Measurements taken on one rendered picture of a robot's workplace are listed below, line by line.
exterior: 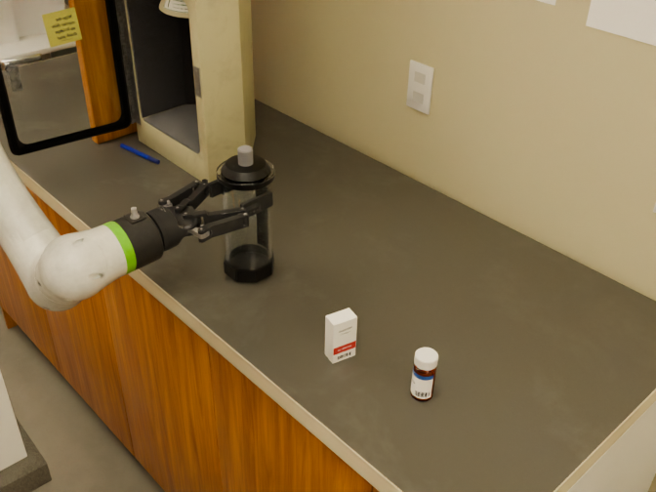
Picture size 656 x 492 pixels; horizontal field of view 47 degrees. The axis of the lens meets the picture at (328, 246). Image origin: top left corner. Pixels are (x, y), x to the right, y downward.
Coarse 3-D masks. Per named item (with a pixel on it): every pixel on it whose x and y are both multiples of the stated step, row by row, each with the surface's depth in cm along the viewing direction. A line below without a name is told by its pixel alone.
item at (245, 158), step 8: (240, 152) 135; (248, 152) 135; (232, 160) 138; (240, 160) 136; (248, 160) 136; (256, 160) 138; (264, 160) 138; (224, 168) 137; (232, 168) 136; (240, 168) 136; (248, 168) 136; (256, 168) 136; (264, 168) 136; (232, 176) 135; (240, 176) 135; (248, 176) 135; (256, 176) 135; (264, 176) 136
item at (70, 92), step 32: (0, 0) 159; (32, 0) 163; (64, 0) 167; (96, 0) 171; (0, 32) 162; (32, 32) 166; (64, 32) 171; (96, 32) 175; (32, 64) 170; (64, 64) 174; (96, 64) 179; (32, 96) 173; (64, 96) 178; (96, 96) 183; (32, 128) 177; (64, 128) 182
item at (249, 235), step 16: (224, 176) 136; (272, 176) 137; (224, 192) 138; (240, 192) 136; (256, 192) 136; (224, 208) 141; (256, 224) 140; (240, 240) 142; (256, 240) 142; (240, 256) 144; (256, 256) 144
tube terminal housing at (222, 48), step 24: (192, 0) 153; (216, 0) 156; (240, 0) 163; (192, 24) 157; (216, 24) 159; (240, 24) 164; (192, 48) 160; (216, 48) 162; (240, 48) 166; (216, 72) 164; (240, 72) 169; (216, 96) 167; (240, 96) 172; (216, 120) 170; (240, 120) 175; (168, 144) 185; (216, 144) 174; (240, 144) 179; (192, 168) 181; (216, 168) 177
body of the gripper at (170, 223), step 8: (160, 208) 129; (168, 208) 134; (184, 208) 134; (192, 208) 134; (152, 216) 127; (160, 216) 127; (168, 216) 128; (176, 216) 132; (160, 224) 127; (168, 224) 127; (176, 224) 128; (184, 224) 130; (192, 224) 130; (200, 224) 133; (160, 232) 127; (168, 232) 127; (176, 232) 128; (184, 232) 130; (168, 240) 128; (176, 240) 129; (168, 248) 129
